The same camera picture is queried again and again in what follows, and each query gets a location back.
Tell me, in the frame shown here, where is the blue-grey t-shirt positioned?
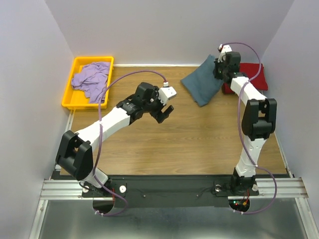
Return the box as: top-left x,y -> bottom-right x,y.
181,55 -> 223,107

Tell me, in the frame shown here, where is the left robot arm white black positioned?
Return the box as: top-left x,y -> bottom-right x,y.
56,82 -> 177,189

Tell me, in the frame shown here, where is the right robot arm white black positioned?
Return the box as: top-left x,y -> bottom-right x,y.
213,45 -> 277,195

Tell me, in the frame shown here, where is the folded red t-shirt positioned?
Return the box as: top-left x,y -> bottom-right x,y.
221,62 -> 269,95

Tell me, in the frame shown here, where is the lilac t-shirt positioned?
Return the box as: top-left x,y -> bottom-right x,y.
71,62 -> 110,104

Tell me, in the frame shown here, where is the yellow plastic tray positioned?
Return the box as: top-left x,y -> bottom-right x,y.
61,56 -> 114,110

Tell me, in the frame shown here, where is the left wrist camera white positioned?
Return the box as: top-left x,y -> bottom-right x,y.
159,87 -> 177,105

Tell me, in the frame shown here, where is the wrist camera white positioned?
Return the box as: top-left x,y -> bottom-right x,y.
217,44 -> 232,63
159,87 -> 177,105

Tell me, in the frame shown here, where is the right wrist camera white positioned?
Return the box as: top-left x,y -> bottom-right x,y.
217,44 -> 232,63

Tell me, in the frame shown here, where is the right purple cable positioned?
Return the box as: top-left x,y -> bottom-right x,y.
218,41 -> 277,216

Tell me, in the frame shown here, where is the purple cable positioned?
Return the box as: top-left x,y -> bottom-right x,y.
91,70 -> 170,217
218,41 -> 277,216

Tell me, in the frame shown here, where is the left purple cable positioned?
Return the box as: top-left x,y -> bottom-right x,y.
91,70 -> 170,217

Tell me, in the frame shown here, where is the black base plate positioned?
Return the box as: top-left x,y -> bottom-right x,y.
82,175 -> 260,209

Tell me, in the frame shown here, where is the aluminium frame rail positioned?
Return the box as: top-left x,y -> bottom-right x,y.
39,109 -> 310,200

